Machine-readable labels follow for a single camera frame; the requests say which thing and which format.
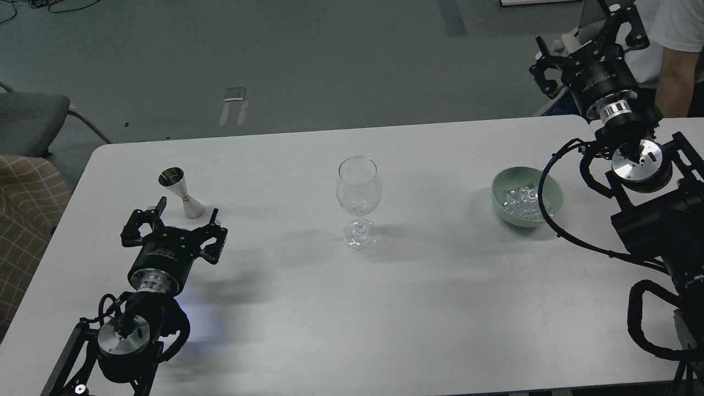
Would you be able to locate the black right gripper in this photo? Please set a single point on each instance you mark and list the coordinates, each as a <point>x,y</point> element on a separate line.
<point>603,76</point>

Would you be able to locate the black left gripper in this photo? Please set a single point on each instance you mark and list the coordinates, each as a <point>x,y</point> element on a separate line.
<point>167,256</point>

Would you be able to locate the steel double jigger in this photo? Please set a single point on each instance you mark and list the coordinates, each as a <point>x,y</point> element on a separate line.
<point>173,179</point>

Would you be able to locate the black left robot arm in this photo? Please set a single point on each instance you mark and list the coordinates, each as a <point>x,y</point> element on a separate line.
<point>135,332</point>

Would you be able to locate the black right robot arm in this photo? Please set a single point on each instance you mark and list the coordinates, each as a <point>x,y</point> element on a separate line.
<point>658,187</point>

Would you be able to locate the clear wine glass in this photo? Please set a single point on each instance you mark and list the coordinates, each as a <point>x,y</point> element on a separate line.
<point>358,191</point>

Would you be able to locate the grey office chair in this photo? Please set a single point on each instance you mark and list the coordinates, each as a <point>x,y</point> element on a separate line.
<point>591,20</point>

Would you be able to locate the seated person white shirt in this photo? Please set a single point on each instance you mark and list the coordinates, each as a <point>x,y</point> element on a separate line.
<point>669,70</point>

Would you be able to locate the beige checkered cushion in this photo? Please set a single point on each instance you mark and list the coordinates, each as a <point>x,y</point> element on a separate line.
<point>34,196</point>

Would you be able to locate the metal floor plate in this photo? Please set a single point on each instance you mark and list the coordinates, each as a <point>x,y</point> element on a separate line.
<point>234,105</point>

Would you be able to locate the green ceramic bowl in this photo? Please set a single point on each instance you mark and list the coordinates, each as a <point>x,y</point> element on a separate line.
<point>514,177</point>

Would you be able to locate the grey chair at left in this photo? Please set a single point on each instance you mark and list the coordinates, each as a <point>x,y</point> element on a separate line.
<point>30,121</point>

